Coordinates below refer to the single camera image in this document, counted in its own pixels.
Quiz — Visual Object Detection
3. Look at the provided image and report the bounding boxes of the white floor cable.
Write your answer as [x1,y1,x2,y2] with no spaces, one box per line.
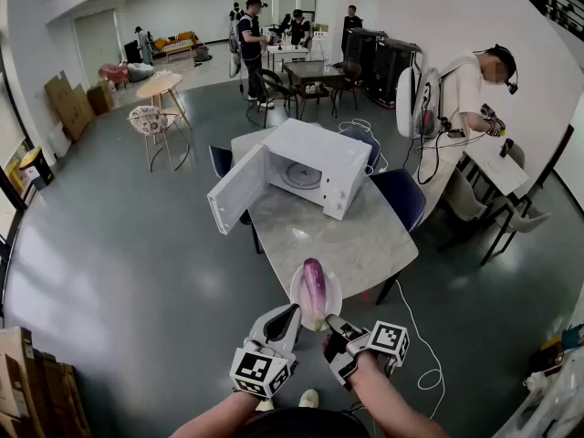
[392,279,446,422]

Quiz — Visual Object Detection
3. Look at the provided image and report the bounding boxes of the grey chair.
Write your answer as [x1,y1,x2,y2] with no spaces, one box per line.
[481,143,552,266]

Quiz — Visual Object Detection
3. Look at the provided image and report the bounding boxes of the round wooden table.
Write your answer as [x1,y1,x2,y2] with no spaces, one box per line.
[135,72,193,130]

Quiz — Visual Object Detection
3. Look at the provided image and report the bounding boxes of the dark blue padded chair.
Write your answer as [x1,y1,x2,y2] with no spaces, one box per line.
[370,168,428,306]
[339,125,382,175]
[208,145,264,255]

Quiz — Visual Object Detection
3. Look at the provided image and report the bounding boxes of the dark wicker chair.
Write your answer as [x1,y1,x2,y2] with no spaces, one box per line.
[254,68,300,130]
[331,60,364,112]

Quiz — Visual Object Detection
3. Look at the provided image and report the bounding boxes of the pink chair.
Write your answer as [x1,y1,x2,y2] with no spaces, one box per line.
[99,63,131,91]

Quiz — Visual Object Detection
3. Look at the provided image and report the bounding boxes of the small white table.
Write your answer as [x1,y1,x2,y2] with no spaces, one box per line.
[266,43,311,73]

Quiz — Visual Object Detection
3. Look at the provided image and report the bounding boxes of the brown cardboard box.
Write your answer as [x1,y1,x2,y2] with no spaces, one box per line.
[86,79,115,117]

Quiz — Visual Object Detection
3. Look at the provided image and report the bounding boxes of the black cabinet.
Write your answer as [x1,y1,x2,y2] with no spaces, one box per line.
[366,37,423,109]
[343,27,389,86]

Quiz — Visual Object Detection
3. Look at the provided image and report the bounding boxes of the person's right forearm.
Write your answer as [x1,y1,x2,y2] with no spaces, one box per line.
[349,351,451,438]

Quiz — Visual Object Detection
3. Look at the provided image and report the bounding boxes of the person's left forearm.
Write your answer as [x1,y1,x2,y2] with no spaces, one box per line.
[169,389,275,438]

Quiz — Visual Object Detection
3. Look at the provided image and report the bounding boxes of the coiled white cable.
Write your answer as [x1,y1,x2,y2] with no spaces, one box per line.
[338,118,390,175]

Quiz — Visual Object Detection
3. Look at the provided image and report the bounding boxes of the yellow and black bin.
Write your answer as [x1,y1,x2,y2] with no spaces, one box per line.
[18,146,55,192]

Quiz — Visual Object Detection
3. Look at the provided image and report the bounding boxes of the white microwave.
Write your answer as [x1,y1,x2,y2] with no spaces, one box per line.
[206,117,373,236]

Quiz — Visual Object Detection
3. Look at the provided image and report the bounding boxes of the flat cardboard sheets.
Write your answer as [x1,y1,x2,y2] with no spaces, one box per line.
[44,69,97,144]

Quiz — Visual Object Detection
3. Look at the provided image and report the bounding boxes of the purple eggplant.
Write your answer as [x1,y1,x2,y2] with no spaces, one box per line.
[298,257,329,332]

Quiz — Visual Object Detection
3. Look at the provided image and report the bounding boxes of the white desk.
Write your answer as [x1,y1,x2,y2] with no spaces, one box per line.
[463,137,530,196]

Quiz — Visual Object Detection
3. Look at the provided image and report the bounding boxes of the yellow cushioned wooden sofa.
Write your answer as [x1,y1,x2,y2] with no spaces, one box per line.
[153,30,201,62]

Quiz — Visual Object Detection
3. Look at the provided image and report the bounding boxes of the dark square table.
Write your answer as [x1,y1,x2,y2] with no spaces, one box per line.
[281,59,347,119]

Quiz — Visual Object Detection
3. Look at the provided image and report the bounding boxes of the person's black clothing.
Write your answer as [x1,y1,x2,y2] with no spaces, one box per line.
[239,406,371,438]

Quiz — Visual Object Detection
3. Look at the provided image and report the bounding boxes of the white backpack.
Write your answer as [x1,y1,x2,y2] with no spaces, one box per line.
[395,55,444,141]
[227,18,243,79]

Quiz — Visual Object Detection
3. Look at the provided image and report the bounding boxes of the white beanbag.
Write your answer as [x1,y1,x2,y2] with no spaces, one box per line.
[127,61,155,82]

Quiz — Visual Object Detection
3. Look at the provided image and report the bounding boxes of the white plate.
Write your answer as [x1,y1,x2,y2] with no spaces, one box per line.
[289,262,343,333]

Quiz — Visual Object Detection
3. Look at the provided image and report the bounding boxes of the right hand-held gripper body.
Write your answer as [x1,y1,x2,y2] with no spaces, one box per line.
[324,320,411,390]

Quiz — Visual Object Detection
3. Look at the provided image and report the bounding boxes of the floral cushioned chair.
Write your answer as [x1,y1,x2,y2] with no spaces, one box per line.
[127,104,192,173]

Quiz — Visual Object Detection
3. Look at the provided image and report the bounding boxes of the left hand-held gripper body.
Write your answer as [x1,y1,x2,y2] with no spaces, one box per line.
[229,333,298,402]

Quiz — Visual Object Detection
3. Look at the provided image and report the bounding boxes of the stack of cardboard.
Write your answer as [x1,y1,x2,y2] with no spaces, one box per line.
[0,326,92,438]

